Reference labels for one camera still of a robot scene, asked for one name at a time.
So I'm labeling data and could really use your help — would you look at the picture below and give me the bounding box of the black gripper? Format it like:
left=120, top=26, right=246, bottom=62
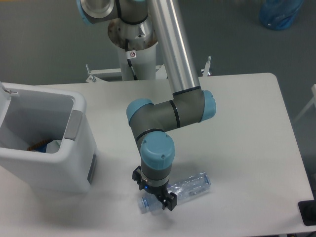
left=132, top=166, right=178, bottom=211

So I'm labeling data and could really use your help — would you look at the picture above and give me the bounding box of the white furniture leg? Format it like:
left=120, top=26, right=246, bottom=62
left=293, top=84, right=316, bottom=123

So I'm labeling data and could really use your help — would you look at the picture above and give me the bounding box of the clear plastic wrapper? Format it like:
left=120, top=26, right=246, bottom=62
left=45, top=140, right=62, bottom=154

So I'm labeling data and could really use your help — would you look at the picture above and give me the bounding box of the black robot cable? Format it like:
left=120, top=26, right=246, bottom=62
left=124, top=39, right=138, bottom=81

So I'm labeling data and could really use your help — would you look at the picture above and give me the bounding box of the blue plastic bag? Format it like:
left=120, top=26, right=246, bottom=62
left=258, top=0, right=304, bottom=30

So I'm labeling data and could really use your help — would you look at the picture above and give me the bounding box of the black device at table edge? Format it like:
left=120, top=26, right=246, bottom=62
left=298, top=200, right=316, bottom=226

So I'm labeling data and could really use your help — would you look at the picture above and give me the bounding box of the blue and orange trash item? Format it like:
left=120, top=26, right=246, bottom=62
left=27, top=139, right=52, bottom=153

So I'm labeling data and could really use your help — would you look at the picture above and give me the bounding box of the clear plastic water bottle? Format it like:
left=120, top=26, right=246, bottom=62
left=138, top=172, right=211, bottom=213

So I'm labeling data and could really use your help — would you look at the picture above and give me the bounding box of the white trash can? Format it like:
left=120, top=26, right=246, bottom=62
left=0, top=83, right=98, bottom=193

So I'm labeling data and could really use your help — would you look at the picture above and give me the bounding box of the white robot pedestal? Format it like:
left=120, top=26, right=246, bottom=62
left=85, top=18, right=213, bottom=83

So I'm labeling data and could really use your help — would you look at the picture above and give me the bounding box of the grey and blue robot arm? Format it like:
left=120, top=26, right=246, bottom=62
left=77, top=0, right=216, bottom=210

